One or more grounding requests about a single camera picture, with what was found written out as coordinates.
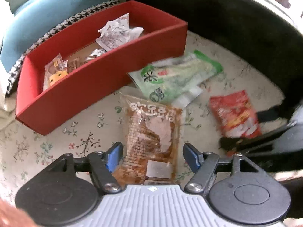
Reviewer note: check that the teal sofa cover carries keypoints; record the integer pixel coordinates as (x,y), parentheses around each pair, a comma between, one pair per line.
(33,23)

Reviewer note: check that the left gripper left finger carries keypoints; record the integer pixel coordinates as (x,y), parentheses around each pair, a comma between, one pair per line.
(102,165)

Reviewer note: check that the red cardboard box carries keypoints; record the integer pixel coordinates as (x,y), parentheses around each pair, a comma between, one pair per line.
(44,110)

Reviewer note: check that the dark coffee table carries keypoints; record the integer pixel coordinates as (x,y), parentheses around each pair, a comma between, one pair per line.
(251,31)

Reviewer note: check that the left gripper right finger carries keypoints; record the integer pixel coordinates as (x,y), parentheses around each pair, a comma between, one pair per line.
(203,166)

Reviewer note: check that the green white snack bag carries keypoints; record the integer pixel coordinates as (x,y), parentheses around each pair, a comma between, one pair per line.
(176,81)

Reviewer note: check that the clear orange tofu snack pack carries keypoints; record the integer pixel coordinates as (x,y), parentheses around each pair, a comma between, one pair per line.
(152,133)

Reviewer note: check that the red Trolli candy bag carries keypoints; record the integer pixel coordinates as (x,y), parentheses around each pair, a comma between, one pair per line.
(236,115)

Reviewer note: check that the yellow jelly snack pack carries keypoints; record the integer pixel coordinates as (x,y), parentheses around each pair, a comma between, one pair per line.
(54,71)

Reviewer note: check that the dark red spicy snack pack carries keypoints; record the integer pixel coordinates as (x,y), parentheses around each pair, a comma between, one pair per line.
(74,64)

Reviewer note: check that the silver brown snack bag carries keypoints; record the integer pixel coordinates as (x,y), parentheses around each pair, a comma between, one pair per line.
(95,54)

